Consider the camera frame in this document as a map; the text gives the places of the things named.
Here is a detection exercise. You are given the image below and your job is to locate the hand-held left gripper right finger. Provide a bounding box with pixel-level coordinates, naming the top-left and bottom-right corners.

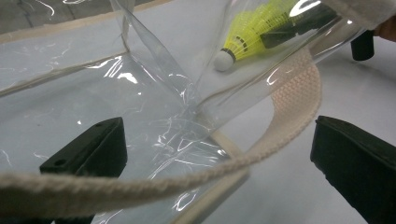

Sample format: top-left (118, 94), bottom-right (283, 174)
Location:
top-left (309, 115), bottom-right (396, 224)

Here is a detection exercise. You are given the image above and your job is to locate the yellow shuttlecock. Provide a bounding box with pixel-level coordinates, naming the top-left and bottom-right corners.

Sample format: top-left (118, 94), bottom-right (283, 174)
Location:
top-left (213, 8), bottom-right (281, 73)
top-left (230, 0), bottom-right (300, 45)
top-left (248, 0), bottom-right (312, 32)

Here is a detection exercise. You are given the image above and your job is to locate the wooden table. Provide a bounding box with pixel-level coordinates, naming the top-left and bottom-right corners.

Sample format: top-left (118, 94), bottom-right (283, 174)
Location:
top-left (0, 0), bottom-right (176, 45)

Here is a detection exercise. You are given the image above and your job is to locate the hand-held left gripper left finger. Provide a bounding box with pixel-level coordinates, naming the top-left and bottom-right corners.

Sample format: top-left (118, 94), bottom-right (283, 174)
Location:
top-left (39, 117), bottom-right (129, 179)

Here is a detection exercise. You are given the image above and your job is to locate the clear plastic bag beige trim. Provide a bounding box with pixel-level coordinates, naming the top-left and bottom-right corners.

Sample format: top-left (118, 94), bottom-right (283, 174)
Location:
top-left (0, 0), bottom-right (396, 224)

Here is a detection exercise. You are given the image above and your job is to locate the white table board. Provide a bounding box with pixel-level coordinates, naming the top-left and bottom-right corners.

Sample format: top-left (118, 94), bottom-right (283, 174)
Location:
top-left (0, 0), bottom-right (396, 224)

